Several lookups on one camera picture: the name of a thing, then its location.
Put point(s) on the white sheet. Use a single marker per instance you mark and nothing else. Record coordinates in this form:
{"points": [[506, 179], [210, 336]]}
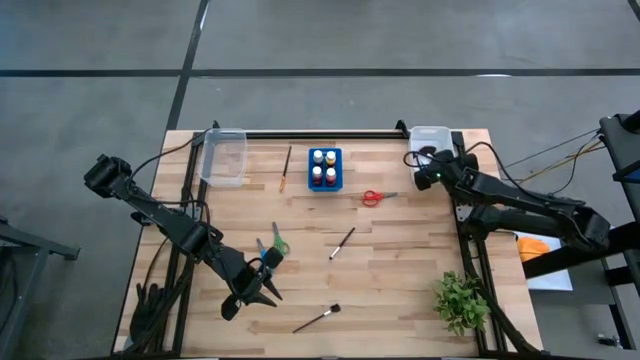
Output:
{"points": [[550, 282]]}

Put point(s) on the black equipment cart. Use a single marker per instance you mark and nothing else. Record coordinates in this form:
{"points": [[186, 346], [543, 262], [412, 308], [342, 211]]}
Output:
{"points": [[620, 145]]}

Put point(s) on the clear plastic bin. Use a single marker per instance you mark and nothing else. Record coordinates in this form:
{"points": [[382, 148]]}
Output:
{"points": [[222, 160]]}

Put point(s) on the white capped paint bottle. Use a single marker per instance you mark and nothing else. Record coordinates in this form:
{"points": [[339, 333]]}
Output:
{"points": [[318, 157]]}

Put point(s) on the thin brown orange paintbrush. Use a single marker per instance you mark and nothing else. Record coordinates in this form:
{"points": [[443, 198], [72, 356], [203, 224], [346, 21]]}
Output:
{"points": [[286, 167]]}

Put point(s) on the black aluminium table frame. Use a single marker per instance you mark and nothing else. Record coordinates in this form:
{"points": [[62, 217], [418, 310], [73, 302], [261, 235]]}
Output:
{"points": [[325, 135]]}

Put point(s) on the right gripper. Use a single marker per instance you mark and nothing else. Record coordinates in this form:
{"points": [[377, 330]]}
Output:
{"points": [[445, 165]]}

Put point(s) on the green artificial plant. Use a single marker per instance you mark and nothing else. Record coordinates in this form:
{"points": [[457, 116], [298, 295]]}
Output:
{"points": [[460, 302]]}

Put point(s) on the blue plastic basket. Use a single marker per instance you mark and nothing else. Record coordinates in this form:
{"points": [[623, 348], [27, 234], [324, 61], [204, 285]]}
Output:
{"points": [[325, 189]]}

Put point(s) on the black metal stand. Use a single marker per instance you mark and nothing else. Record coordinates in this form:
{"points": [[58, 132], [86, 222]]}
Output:
{"points": [[30, 245]]}

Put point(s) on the orange cloth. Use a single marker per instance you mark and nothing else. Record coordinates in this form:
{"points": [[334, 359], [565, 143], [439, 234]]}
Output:
{"points": [[532, 248]]}

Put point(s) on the slim black silver-ferrule brush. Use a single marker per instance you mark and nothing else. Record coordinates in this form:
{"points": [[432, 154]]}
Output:
{"points": [[342, 244]]}

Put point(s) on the small black floor object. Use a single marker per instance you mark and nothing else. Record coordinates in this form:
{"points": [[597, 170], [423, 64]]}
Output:
{"points": [[610, 341]]}

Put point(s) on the grey metal bracket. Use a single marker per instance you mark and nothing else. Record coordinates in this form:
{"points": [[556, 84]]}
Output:
{"points": [[462, 214]]}

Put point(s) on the white plastic bin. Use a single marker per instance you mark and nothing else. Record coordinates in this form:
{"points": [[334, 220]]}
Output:
{"points": [[425, 135]]}

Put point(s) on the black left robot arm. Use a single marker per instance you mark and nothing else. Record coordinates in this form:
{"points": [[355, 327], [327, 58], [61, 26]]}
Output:
{"points": [[165, 220]]}

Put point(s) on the large black fan brush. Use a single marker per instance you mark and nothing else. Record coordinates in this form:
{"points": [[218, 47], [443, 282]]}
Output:
{"points": [[427, 149]]}

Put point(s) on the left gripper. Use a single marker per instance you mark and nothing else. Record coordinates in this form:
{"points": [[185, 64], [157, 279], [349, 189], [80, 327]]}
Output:
{"points": [[247, 282]]}

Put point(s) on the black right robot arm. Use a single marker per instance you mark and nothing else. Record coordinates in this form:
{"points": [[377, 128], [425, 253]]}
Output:
{"points": [[525, 195]]}

